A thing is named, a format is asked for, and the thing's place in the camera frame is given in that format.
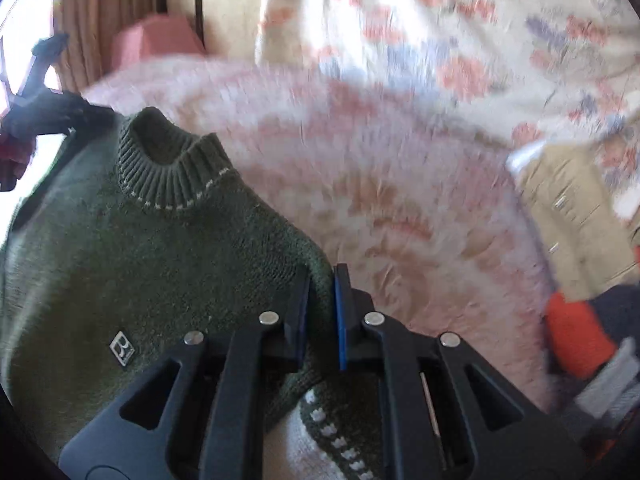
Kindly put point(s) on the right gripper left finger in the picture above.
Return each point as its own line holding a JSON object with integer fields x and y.
{"x": 198, "y": 412}

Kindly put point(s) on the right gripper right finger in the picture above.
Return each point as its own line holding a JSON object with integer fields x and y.
{"x": 446, "y": 413}

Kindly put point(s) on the green knit sweater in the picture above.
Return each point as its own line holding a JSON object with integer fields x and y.
{"x": 139, "y": 233}

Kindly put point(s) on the beige floral curtain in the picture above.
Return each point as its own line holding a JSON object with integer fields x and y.
{"x": 91, "y": 26}

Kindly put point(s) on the pink covered stool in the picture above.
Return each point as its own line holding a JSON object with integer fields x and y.
{"x": 154, "y": 36}

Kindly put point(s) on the orange grey striped sweater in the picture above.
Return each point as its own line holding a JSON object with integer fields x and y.
{"x": 596, "y": 342}

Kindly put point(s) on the pink patterned bedspread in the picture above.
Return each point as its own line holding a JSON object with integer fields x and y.
{"x": 426, "y": 219}

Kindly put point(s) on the beige jacket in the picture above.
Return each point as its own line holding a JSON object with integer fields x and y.
{"x": 588, "y": 249}

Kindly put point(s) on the floral cream sheet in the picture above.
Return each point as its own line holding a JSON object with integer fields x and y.
{"x": 520, "y": 72}

